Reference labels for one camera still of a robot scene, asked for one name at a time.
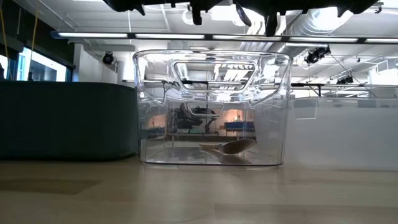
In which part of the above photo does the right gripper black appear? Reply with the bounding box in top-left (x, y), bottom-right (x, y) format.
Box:
top-left (233, 0), bottom-right (312, 37)

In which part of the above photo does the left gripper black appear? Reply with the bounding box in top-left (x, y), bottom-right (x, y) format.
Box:
top-left (167, 0), bottom-right (224, 26)

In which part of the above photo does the clear plastic bin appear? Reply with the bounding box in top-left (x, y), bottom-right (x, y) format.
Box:
top-left (132, 49), bottom-right (294, 167)

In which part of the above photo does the wood-handled silver spoon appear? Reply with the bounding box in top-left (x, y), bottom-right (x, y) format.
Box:
top-left (198, 138), bottom-right (257, 156)

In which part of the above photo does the frosted white plastic bin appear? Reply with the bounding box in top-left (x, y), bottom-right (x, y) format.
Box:
top-left (284, 96), bottom-right (398, 171)

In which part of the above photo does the teal plastic bin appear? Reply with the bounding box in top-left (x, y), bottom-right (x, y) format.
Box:
top-left (0, 79), bottom-right (140, 161)

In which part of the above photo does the linear ceiling light fixture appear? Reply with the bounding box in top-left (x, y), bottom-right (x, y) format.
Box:
top-left (51, 30), bottom-right (398, 44)

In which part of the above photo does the person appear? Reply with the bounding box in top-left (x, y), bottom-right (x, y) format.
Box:
top-left (175, 103), bottom-right (203, 131)

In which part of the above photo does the blue background table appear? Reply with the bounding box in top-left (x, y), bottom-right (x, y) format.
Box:
top-left (223, 121), bottom-right (256, 132)

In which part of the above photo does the bright window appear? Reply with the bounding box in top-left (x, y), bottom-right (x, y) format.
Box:
top-left (0, 46), bottom-right (68, 83)

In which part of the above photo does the white ring lamp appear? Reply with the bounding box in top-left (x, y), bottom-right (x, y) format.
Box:
top-left (181, 8), bottom-right (192, 26)

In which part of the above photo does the black ceiling camera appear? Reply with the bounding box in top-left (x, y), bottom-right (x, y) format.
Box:
top-left (303, 45), bottom-right (332, 65)
top-left (101, 51), bottom-right (115, 65)
top-left (336, 75), bottom-right (355, 85)

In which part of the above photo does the black horizontal rail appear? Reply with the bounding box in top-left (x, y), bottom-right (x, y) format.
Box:
top-left (290, 82), bottom-right (398, 97)

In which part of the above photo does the thin black diagonal cable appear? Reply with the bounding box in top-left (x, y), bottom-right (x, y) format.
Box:
top-left (329, 53), bottom-right (379, 99)

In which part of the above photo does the yellow hanging cord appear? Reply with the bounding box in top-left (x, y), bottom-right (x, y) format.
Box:
top-left (28, 6), bottom-right (40, 77)

